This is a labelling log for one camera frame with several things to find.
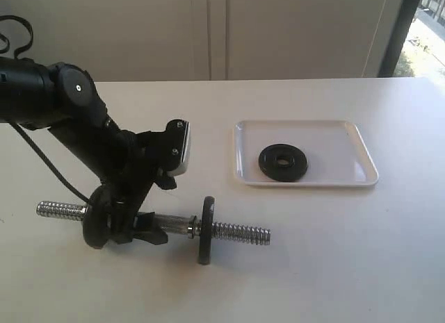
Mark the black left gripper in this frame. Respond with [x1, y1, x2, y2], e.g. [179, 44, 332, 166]
[108, 130, 177, 245]

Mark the black weight plate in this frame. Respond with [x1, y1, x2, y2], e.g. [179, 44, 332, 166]
[82, 184, 118, 249]
[258, 144, 309, 183]
[198, 196, 215, 265]

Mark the chrome threaded dumbbell bar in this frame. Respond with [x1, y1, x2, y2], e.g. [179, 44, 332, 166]
[36, 201, 270, 245]

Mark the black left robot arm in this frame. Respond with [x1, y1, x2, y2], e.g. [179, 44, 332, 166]
[1, 58, 188, 249]

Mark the white rectangular tray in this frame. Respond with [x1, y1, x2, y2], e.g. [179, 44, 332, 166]
[233, 120, 379, 188]

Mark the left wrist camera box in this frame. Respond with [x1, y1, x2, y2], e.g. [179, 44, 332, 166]
[163, 119, 191, 177]

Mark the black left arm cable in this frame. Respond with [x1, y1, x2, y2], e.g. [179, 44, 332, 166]
[0, 15, 90, 203]

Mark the dark window frame post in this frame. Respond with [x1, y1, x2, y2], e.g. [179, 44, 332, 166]
[377, 0, 421, 78]

